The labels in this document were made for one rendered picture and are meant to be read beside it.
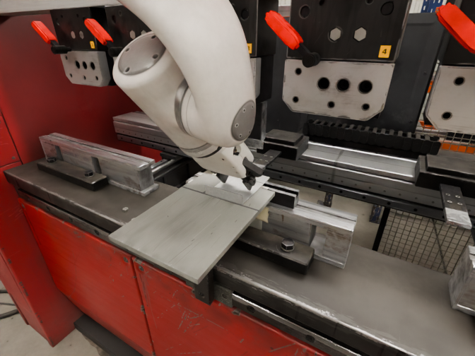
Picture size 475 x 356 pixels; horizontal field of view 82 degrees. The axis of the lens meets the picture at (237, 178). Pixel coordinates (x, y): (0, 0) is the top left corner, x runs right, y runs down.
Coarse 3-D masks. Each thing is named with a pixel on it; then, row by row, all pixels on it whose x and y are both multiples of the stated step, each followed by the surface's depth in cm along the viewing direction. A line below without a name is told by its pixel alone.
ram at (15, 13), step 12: (0, 0) 73; (12, 0) 70; (24, 0) 68; (36, 0) 65; (48, 0) 63; (60, 0) 61; (72, 0) 60; (84, 0) 58; (96, 0) 56; (108, 0) 55; (0, 12) 75; (12, 12) 72; (24, 12) 72; (36, 12) 72; (48, 12) 72
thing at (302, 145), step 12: (276, 132) 79; (288, 132) 79; (264, 144) 76; (276, 144) 74; (288, 144) 73; (300, 144) 74; (264, 156) 71; (276, 156) 71; (288, 156) 74; (264, 168) 66
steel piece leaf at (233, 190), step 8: (224, 184) 58; (232, 184) 58; (240, 184) 58; (256, 184) 58; (208, 192) 55; (216, 192) 53; (224, 192) 52; (232, 192) 51; (240, 192) 55; (248, 192) 55; (232, 200) 52; (240, 200) 51
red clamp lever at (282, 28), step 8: (272, 16) 37; (280, 16) 37; (272, 24) 37; (280, 24) 37; (288, 24) 37; (280, 32) 37; (288, 32) 37; (296, 32) 37; (288, 40) 37; (296, 40) 37; (296, 48) 37; (304, 48) 37; (304, 56) 37; (312, 56) 36; (304, 64) 37; (312, 64) 36
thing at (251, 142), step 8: (256, 104) 51; (264, 104) 51; (256, 112) 52; (264, 112) 52; (256, 120) 52; (264, 120) 53; (256, 128) 53; (264, 128) 54; (248, 136) 55; (256, 136) 54; (264, 136) 55; (248, 144) 57; (256, 144) 56
